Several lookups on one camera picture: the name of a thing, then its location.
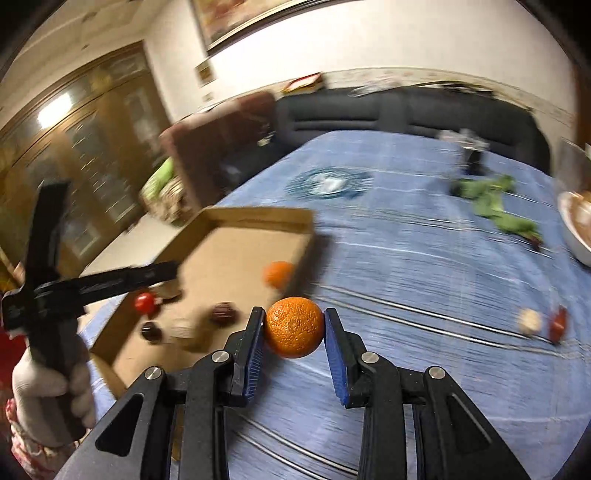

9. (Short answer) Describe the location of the red tomato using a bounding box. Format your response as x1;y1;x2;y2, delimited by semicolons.
134;292;157;316

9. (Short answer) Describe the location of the large wrinkled red date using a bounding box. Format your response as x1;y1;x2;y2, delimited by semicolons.
208;302;239;327

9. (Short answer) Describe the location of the orange tangerine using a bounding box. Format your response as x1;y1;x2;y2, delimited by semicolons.
264;297;325;359
263;261;294;291

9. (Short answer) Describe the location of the dark avocado-like fruit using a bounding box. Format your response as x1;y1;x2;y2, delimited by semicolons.
140;321;163;344

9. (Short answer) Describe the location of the beige sugarcane chunk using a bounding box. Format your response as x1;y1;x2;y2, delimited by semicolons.
168;319;208;351

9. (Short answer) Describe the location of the round beige sugarcane piece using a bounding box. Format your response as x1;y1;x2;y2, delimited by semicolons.
518;308;543;337

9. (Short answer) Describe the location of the smooth red date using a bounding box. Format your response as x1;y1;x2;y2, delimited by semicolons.
549;305;568;345

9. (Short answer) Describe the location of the left white-gloved hand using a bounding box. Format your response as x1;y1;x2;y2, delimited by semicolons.
12;341;96;448

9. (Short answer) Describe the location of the cardboard box tray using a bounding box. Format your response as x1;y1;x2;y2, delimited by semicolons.
82;207;315;413

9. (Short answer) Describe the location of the green patterned cushion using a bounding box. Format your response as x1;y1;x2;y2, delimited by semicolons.
139;157;186;223

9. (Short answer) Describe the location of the blue plaid tablecloth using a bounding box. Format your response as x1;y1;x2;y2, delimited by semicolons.
78;128;591;480

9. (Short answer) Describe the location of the wooden glass cabinet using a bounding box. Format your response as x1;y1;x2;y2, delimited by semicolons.
1;43;169;275

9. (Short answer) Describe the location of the brown armchair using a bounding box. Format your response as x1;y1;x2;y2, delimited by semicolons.
159;90;276;211

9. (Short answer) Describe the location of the green leafy vegetable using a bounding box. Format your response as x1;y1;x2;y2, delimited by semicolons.
450;175;543;245

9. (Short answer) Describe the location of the small dark date near greens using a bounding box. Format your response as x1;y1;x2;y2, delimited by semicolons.
527;236;543;252

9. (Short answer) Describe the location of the black electronic device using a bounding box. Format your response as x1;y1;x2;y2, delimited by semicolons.
462;138;490;176

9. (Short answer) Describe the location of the black leather sofa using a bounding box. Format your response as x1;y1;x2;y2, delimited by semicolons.
218;82;551;192

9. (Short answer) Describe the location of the white bowl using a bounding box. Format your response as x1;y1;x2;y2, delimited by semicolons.
557;191;591;267

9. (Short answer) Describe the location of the red gift box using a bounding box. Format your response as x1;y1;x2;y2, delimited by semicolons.
281;72;325;96

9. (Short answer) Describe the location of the small wall plaque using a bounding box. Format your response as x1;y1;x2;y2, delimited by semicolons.
194;58;216;87

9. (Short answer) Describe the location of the framed wall painting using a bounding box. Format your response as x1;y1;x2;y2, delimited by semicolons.
189;0;339;55

